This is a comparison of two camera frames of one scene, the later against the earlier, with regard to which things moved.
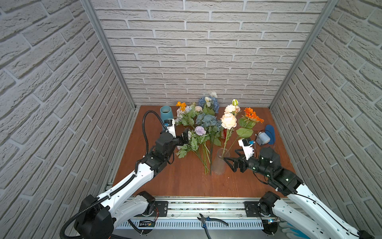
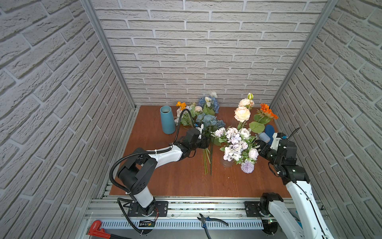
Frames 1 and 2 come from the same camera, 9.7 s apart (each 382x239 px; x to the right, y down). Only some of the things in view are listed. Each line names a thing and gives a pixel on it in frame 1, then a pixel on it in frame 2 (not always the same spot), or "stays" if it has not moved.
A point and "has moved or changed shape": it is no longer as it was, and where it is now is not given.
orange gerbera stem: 246,123 -> 263,117
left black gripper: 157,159 -> 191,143
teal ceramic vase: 166,112 stays
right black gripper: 241,161 -> 267,148
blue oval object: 270,131 stays
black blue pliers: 203,219 stays
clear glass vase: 219,165 has moved or changed shape
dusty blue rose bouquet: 213,125 stays
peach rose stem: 229,121 -> 242,113
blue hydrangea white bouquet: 210,104 stays
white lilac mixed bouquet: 197,139 has moved or changed shape
